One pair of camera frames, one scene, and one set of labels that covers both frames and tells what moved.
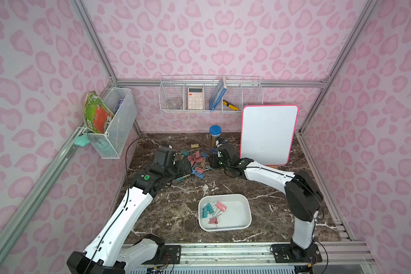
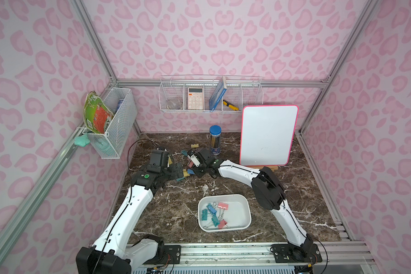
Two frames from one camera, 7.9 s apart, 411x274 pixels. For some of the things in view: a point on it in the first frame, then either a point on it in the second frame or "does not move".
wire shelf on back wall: x=209 y=93 does not move
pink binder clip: x=213 y=221 → x=222 y=224
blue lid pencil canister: x=215 y=131 does not move
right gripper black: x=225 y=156 → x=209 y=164
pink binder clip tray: x=221 y=206 does not move
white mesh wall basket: x=112 y=144 does not move
